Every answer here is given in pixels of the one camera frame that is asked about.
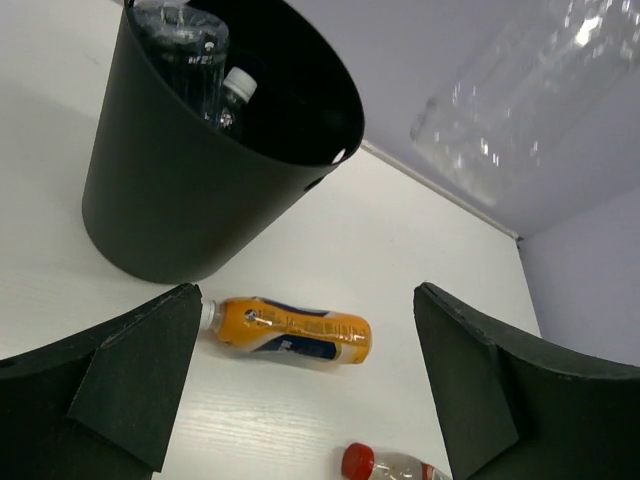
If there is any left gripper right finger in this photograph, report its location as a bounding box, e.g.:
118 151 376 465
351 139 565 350
413 283 639 479

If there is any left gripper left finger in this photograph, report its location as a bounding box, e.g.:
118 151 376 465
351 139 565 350
1 284 202 479

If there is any red cap bottle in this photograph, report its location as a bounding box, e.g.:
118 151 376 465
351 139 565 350
341 442 452 480

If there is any orange juice bottle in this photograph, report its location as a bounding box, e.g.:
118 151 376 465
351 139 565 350
200 296 373 365

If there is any clear bottle white cap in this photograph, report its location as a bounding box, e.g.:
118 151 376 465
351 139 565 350
218 67 257 141

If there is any large clear plastic bottle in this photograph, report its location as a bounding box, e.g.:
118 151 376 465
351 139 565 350
132 1 230 123

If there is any black plastic bin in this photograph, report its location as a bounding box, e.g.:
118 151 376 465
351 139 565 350
82 1 365 284

